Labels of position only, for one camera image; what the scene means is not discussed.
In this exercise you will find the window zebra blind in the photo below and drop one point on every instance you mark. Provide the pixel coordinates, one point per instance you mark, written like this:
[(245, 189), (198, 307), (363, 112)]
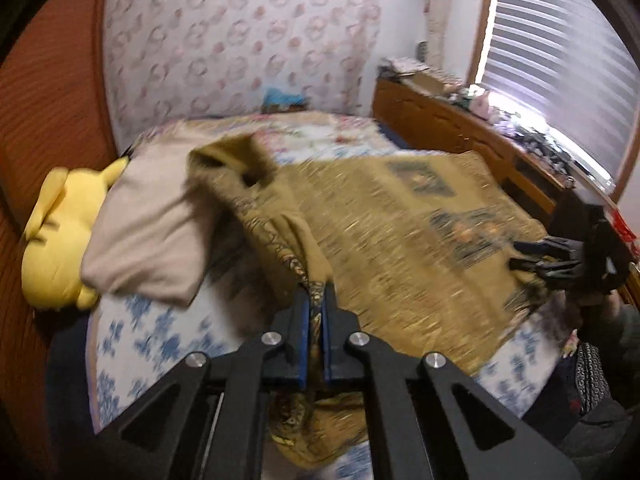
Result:
[(567, 73)]

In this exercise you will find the blue floral bed sheet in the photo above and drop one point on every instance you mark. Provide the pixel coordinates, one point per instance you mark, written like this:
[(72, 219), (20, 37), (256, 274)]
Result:
[(132, 341)]

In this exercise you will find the gold patterned garment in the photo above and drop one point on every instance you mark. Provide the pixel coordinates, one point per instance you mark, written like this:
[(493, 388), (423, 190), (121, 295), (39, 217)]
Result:
[(417, 246)]

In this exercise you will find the cardboard box on cabinet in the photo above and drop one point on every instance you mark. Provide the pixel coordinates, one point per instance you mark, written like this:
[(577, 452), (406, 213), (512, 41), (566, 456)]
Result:
[(426, 84)]

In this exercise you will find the person's right hand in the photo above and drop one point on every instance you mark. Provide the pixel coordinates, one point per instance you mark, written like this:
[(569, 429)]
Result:
[(592, 312)]

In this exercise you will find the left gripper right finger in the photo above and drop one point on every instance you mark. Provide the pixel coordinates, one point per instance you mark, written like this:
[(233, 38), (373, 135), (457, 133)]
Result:
[(426, 419)]

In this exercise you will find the blue item on box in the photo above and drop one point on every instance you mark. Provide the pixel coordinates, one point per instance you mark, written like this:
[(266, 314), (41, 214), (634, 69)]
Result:
[(276, 101)]

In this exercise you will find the pink kettle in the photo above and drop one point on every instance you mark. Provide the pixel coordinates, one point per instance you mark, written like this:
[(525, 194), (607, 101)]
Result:
[(480, 106)]

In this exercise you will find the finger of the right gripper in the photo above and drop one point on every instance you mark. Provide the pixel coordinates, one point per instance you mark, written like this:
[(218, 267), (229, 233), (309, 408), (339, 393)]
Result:
[(551, 247), (556, 274)]

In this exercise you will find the beige tied side curtain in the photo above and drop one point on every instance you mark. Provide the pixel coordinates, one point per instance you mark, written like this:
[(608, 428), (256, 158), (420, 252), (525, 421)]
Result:
[(437, 14)]

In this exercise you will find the pink floral blanket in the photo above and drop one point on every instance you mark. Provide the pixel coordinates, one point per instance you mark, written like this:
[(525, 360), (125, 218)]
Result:
[(289, 138)]

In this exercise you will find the beige folded cloth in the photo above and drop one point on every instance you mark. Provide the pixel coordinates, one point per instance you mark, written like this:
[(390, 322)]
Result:
[(154, 232)]

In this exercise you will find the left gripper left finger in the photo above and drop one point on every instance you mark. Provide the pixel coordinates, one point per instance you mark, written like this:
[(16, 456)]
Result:
[(205, 418)]

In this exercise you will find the pink circle patterned curtain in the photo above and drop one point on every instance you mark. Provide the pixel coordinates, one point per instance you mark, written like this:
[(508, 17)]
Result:
[(166, 59)]

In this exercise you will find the yellow plush toy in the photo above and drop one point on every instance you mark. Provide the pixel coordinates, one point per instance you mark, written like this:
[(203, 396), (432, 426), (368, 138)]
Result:
[(57, 234)]

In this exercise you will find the wooden sideboard cabinet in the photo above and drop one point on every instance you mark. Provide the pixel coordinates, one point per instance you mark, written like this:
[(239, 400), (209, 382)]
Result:
[(429, 124)]

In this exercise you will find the floral folded cloth pile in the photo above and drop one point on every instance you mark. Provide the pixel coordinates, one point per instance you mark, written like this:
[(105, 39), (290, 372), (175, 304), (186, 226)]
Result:
[(401, 67)]

